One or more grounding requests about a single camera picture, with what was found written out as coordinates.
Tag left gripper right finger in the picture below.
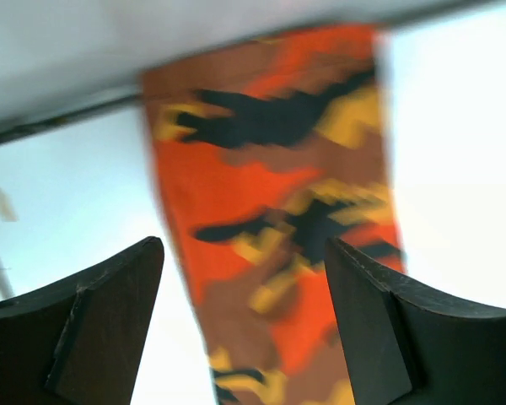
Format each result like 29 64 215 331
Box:
325 239 506 405

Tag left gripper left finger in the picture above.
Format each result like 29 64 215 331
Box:
0 236 164 404

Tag orange camouflage trousers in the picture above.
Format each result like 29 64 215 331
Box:
142 23 404 404

